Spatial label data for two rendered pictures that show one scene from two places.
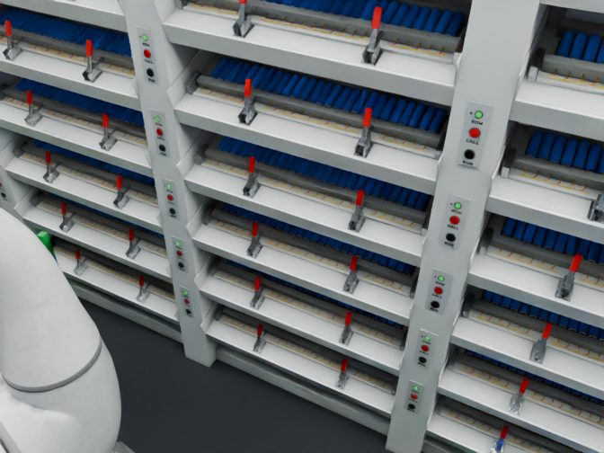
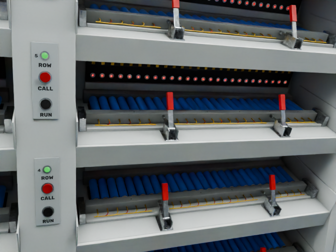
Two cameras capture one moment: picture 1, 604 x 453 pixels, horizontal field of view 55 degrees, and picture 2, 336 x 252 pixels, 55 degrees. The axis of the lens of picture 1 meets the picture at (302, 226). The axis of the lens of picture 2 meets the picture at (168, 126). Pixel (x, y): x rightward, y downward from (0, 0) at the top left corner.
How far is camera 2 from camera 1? 99 cm
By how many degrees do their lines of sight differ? 50
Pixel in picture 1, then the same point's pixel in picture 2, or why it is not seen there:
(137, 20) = (33, 33)
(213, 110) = (125, 137)
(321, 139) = (246, 134)
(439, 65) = (328, 48)
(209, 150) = (90, 202)
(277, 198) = (193, 219)
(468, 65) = not seen: outside the picture
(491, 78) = not seen: outside the picture
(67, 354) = not seen: outside the picture
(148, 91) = (36, 132)
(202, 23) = (125, 34)
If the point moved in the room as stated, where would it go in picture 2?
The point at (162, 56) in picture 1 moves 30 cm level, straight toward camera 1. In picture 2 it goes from (69, 77) to (249, 95)
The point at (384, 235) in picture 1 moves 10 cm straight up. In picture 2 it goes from (294, 209) to (299, 169)
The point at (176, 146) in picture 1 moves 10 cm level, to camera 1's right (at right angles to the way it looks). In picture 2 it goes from (72, 200) to (118, 187)
